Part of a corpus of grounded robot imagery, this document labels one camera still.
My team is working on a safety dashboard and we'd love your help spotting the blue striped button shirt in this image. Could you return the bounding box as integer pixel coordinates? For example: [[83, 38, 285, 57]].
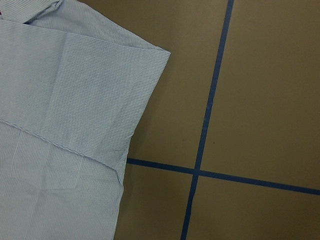
[[0, 0, 170, 240]]

